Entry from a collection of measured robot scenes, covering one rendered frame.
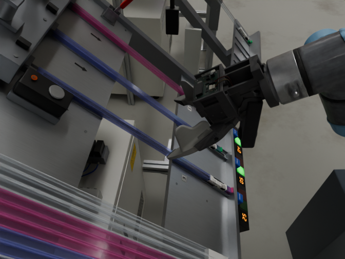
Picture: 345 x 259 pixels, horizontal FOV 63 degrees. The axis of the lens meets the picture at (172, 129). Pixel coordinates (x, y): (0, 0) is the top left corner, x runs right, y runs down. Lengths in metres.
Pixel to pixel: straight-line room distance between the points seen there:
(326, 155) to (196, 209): 1.37
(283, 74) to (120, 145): 0.64
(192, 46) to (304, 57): 0.71
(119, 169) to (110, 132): 0.16
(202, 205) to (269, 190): 1.02
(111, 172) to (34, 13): 0.53
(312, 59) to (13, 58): 0.41
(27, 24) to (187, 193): 0.43
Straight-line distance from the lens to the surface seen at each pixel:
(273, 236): 1.53
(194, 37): 1.09
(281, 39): 2.82
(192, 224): 0.61
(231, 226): 0.70
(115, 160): 0.92
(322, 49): 0.45
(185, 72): 0.83
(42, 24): 0.52
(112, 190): 0.86
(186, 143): 0.47
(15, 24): 0.49
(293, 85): 0.44
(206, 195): 0.67
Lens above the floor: 1.36
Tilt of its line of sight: 48 degrees down
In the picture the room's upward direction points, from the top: straight up
